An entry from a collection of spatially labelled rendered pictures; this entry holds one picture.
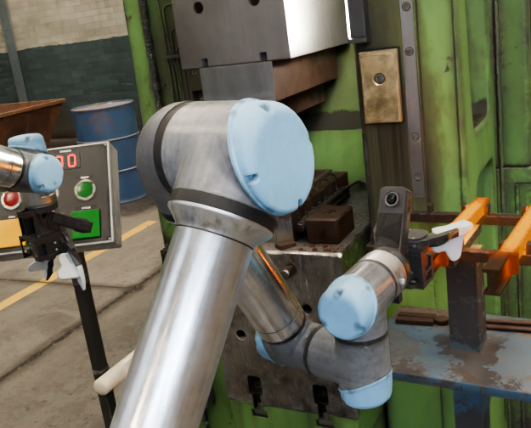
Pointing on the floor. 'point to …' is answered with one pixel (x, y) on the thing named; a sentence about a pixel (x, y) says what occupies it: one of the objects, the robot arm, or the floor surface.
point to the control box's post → (93, 340)
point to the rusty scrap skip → (19, 120)
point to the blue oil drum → (127, 176)
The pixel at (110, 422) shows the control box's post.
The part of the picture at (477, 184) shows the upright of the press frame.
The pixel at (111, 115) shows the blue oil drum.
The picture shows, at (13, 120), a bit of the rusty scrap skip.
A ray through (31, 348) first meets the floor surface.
